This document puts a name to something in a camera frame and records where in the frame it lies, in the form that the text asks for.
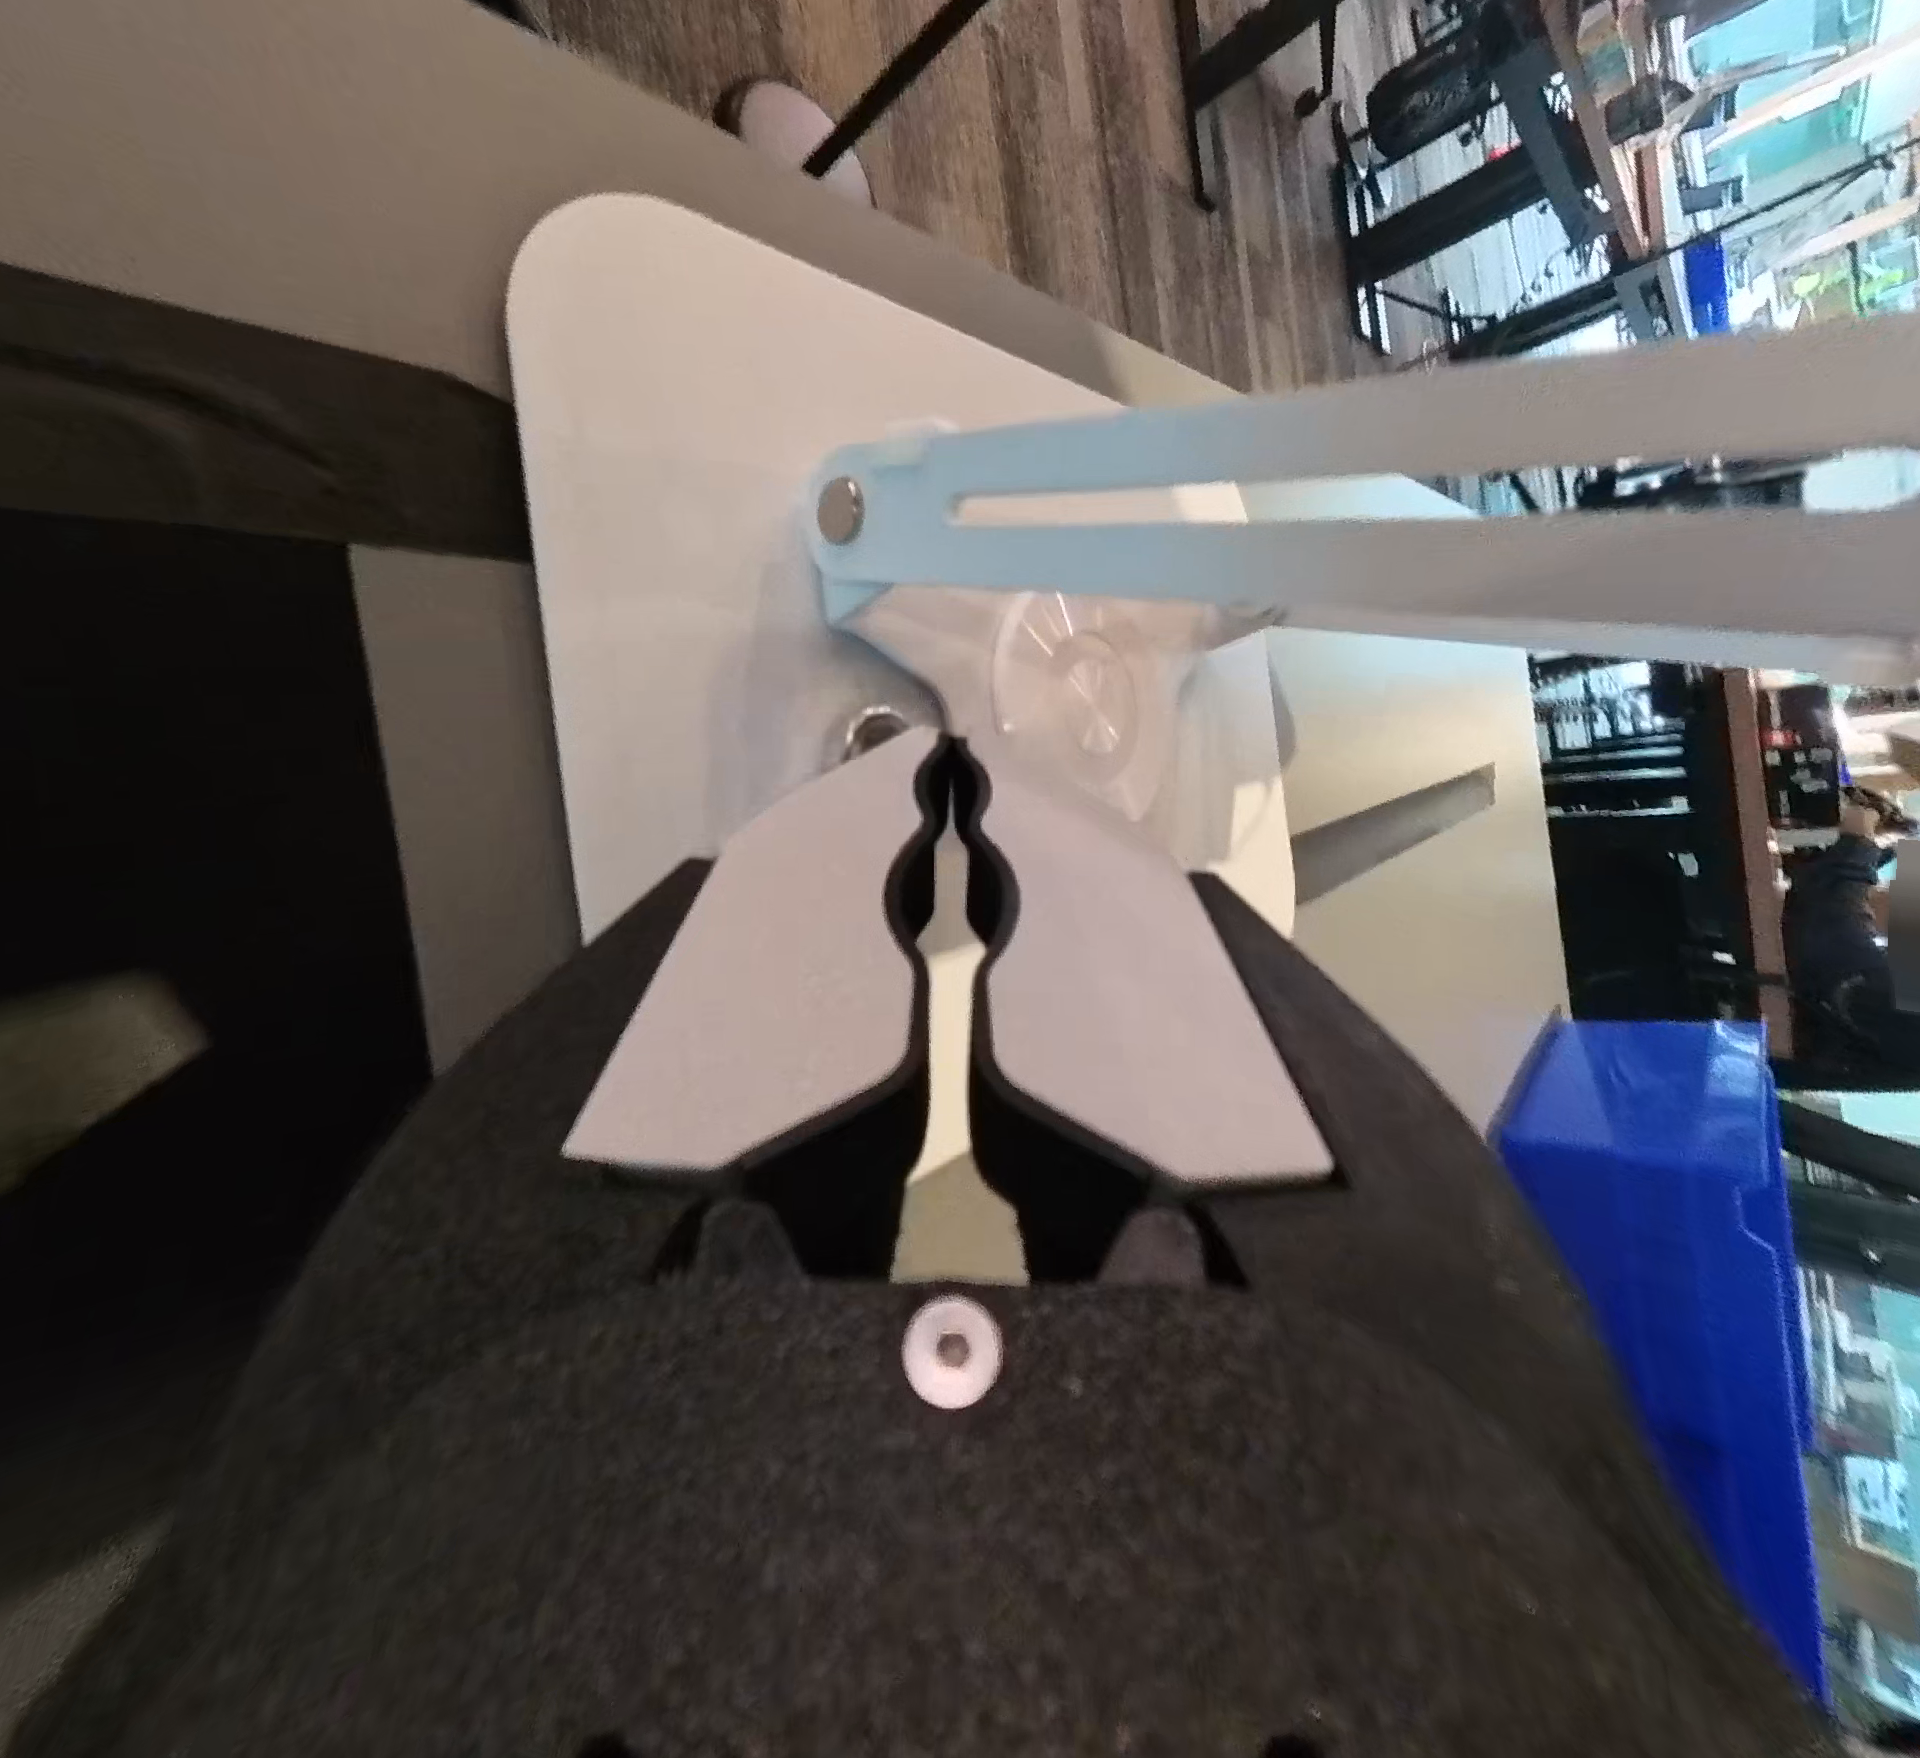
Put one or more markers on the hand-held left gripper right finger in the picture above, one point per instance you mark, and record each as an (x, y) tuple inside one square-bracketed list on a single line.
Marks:
[(1139, 1022)]

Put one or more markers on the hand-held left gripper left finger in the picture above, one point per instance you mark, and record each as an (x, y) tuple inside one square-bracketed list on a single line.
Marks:
[(749, 1007)]

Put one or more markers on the blue plastic bin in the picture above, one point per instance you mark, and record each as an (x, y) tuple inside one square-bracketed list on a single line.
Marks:
[(1651, 1265), (1703, 287)]

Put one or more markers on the pale rounded object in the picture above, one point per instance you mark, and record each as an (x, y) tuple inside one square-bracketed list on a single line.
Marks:
[(779, 131)]

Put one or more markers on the black bag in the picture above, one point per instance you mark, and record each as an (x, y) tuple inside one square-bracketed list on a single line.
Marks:
[(1433, 103)]

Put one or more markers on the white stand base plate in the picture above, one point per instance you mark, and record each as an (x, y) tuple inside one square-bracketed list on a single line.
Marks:
[(646, 439)]

